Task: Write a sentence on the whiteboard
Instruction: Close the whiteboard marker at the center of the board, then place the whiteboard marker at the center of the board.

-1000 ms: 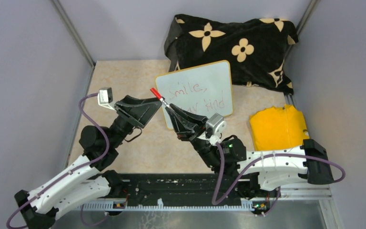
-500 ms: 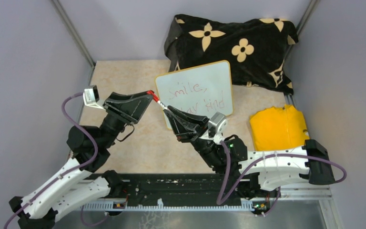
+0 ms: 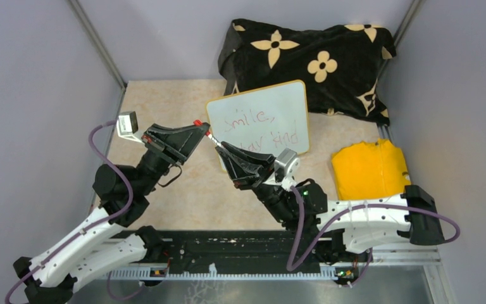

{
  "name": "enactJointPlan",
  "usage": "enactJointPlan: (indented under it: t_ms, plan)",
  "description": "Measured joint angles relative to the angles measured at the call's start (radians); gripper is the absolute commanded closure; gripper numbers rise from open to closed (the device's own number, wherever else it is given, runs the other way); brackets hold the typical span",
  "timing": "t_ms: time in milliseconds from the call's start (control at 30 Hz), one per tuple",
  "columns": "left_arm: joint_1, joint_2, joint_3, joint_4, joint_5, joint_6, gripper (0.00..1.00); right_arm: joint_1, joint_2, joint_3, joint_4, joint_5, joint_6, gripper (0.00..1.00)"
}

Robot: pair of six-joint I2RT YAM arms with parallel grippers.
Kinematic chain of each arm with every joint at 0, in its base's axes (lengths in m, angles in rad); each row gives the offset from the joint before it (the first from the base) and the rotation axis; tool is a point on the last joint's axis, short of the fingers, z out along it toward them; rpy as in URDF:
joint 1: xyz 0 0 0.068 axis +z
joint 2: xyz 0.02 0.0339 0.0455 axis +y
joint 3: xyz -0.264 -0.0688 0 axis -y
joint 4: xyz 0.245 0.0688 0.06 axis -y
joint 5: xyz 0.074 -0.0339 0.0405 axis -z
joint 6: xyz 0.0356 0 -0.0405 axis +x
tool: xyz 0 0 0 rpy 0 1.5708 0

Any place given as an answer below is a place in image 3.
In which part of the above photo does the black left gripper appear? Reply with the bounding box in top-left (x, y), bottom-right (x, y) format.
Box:
top-left (135, 122), bottom-right (211, 195)

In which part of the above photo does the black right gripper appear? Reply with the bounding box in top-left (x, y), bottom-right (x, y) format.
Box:
top-left (218, 141), bottom-right (296, 224)

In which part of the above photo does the white red capped marker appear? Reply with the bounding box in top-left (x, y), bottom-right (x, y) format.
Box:
top-left (206, 131), bottom-right (222, 147)

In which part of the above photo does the yellow framed whiteboard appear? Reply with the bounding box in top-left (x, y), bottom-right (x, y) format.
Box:
top-left (205, 80), bottom-right (310, 156)

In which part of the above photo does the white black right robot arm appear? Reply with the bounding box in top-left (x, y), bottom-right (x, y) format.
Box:
top-left (215, 142), bottom-right (446, 261)

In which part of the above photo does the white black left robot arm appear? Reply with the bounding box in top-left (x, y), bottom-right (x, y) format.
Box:
top-left (13, 119), bottom-right (209, 303)

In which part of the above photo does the yellow cloth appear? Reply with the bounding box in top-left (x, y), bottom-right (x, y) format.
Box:
top-left (331, 139), bottom-right (411, 200)

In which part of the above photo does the black floral pillow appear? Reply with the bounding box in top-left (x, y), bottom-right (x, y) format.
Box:
top-left (218, 18), bottom-right (396, 125)

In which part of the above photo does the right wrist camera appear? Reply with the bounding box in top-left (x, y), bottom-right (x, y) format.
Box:
top-left (265, 148), bottom-right (301, 191)

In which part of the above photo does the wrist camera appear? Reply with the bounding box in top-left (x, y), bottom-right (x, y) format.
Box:
top-left (116, 111), bottom-right (141, 143)
top-left (265, 148), bottom-right (301, 191)

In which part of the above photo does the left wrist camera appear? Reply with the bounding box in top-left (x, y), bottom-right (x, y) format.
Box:
top-left (116, 111), bottom-right (141, 143)

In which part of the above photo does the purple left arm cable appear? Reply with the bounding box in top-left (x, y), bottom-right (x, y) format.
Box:
top-left (4, 120), bottom-right (135, 304)

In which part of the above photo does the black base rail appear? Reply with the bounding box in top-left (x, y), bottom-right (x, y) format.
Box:
top-left (111, 231), bottom-right (373, 286)

